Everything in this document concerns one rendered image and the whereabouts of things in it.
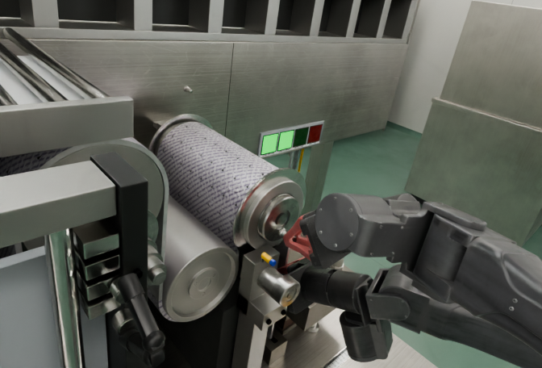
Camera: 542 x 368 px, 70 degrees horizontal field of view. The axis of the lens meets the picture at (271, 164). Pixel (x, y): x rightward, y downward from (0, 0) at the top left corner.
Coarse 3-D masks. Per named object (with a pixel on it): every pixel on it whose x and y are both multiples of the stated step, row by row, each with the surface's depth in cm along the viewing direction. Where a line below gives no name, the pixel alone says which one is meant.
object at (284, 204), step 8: (272, 200) 55; (280, 200) 55; (288, 200) 56; (296, 200) 58; (264, 208) 55; (272, 208) 54; (280, 208) 56; (288, 208) 57; (296, 208) 59; (264, 216) 55; (272, 216) 55; (280, 216) 56; (288, 216) 59; (296, 216) 59; (264, 224) 55; (272, 224) 56; (280, 224) 57; (288, 224) 59; (264, 232) 55; (272, 232) 57; (272, 240) 58
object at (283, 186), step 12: (288, 180) 57; (264, 192) 54; (276, 192) 55; (288, 192) 57; (300, 192) 60; (252, 204) 54; (264, 204) 54; (300, 204) 61; (252, 216) 54; (252, 228) 55; (252, 240) 56; (264, 240) 58; (276, 240) 60
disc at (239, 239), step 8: (288, 168) 57; (264, 176) 54; (272, 176) 55; (280, 176) 56; (288, 176) 57; (296, 176) 59; (256, 184) 53; (264, 184) 54; (304, 184) 61; (248, 192) 53; (256, 192) 54; (304, 192) 62; (248, 200) 53; (304, 200) 63; (240, 208) 53; (248, 208) 54; (240, 216) 53; (240, 224) 54; (232, 232) 54; (240, 232) 55; (240, 240) 56; (240, 248) 56; (248, 248) 58
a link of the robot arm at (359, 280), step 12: (336, 276) 58; (348, 276) 57; (360, 276) 56; (336, 288) 57; (348, 288) 55; (360, 288) 55; (336, 300) 57; (348, 300) 55; (360, 300) 55; (348, 312) 59; (360, 312) 56; (360, 324) 56
